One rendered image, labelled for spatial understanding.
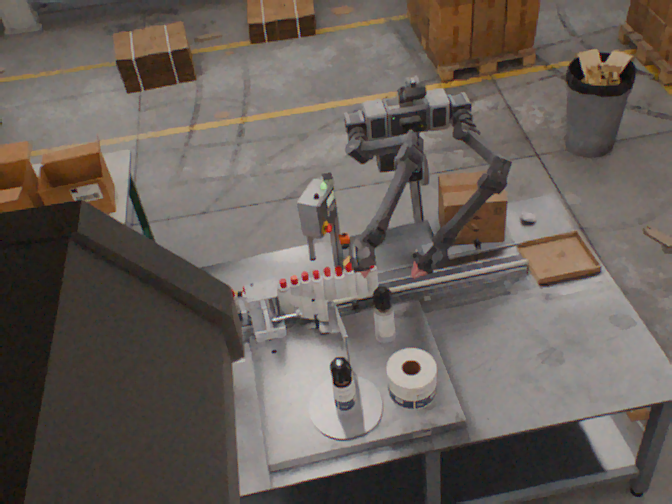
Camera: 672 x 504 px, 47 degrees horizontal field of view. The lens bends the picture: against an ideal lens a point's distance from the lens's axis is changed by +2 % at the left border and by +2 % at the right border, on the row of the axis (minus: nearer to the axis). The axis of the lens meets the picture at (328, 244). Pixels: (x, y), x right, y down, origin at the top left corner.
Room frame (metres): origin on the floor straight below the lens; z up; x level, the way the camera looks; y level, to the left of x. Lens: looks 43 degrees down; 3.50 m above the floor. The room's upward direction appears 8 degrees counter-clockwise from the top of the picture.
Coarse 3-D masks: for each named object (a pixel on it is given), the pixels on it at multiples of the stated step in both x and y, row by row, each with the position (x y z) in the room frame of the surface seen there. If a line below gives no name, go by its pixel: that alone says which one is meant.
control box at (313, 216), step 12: (312, 180) 2.60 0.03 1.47; (312, 192) 2.52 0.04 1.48; (324, 192) 2.51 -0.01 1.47; (300, 204) 2.46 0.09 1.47; (312, 204) 2.44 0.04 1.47; (324, 204) 2.47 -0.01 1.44; (300, 216) 2.46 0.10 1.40; (312, 216) 2.44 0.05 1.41; (324, 216) 2.46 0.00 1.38; (312, 228) 2.44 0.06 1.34
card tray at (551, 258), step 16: (544, 240) 2.66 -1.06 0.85; (560, 240) 2.66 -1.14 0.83; (576, 240) 2.65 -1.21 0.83; (528, 256) 2.58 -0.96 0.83; (544, 256) 2.57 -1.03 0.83; (560, 256) 2.55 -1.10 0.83; (576, 256) 2.54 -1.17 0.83; (592, 256) 2.51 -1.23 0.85; (544, 272) 2.46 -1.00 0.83; (560, 272) 2.45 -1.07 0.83; (576, 272) 2.41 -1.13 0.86; (592, 272) 2.42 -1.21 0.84
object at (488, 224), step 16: (448, 176) 2.93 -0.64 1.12; (464, 176) 2.91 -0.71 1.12; (480, 176) 2.89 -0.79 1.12; (448, 192) 2.81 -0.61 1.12; (464, 192) 2.79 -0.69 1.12; (448, 208) 2.72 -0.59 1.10; (480, 208) 2.70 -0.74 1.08; (496, 208) 2.70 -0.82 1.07; (480, 224) 2.70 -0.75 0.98; (496, 224) 2.70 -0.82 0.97; (464, 240) 2.71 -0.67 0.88; (480, 240) 2.70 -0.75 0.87; (496, 240) 2.70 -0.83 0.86
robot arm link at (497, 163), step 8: (456, 128) 2.85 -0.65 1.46; (464, 128) 2.81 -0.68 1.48; (456, 136) 2.81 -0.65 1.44; (464, 136) 2.78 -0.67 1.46; (472, 136) 2.74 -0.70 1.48; (480, 136) 2.80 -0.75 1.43; (472, 144) 2.71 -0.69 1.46; (480, 144) 2.66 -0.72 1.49; (488, 144) 2.65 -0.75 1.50; (480, 152) 2.62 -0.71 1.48; (488, 152) 2.57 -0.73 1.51; (496, 152) 2.56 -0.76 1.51; (488, 160) 2.54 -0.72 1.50; (496, 160) 2.48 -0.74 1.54; (504, 160) 2.49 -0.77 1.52; (488, 168) 2.48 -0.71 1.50; (496, 168) 2.46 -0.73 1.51; (504, 168) 2.46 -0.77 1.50; (496, 176) 2.44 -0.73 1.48; (504, 176) 2.44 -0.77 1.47; (488, 184) 2.43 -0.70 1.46; (496, 184) 2.43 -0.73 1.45; (504, 184) 2.43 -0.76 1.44
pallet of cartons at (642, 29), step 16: (640, 0) 5.67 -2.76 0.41; (656, 0) 5.46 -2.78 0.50; (640, 16) 5.62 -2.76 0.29; (656, 16) 5.41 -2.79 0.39; (624, 32) 5.72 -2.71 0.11; (640, 32) 5.59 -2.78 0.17; (656, 32) 5.35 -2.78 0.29; (640, 48) 5.44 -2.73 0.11; (656, 48) 5.31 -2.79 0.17; (656, 64) 5.19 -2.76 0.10
